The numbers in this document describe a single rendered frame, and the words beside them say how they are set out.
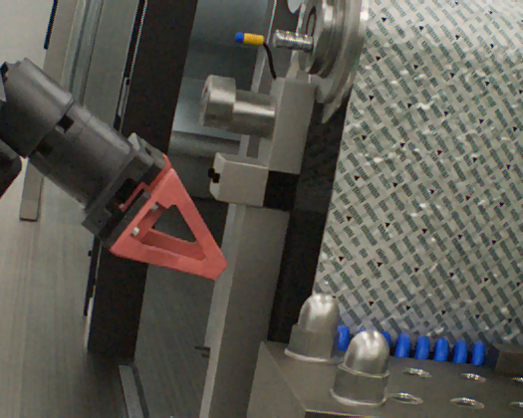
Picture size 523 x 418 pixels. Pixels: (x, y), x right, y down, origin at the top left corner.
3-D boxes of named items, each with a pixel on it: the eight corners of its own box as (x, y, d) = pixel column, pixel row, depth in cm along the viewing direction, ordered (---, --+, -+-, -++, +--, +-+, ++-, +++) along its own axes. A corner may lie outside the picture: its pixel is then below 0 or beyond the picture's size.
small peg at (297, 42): (277, 25, 91) (277, 38, 90) (313, 32, 92) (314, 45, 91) (272, 38, 92) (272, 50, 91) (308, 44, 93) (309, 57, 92)
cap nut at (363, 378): (322, 387, 76) (337, 318, 76) (378, 393, 77) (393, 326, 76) (335, 405, 73) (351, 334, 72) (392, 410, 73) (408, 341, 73)
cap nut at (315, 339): (280, 345, 85) (292, 283, 85) (331, 352, 86) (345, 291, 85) (290, 360, 82) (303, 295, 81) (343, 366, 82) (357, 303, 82)
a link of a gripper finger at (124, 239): (193, 317, 84) (85, 232, 82) (184, 294, 91) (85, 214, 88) (258, 240, 83) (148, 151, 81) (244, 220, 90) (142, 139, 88)
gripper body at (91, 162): (101, 242, 82) (18, 174, 80) (98, 215, 92) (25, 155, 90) (161, 165, 82) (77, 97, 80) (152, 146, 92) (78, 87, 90)
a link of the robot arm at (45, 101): (3, 62, 80) (22, 39, 85) (-50, 133, 83) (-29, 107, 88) (76, 121, 82) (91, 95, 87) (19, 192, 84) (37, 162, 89)
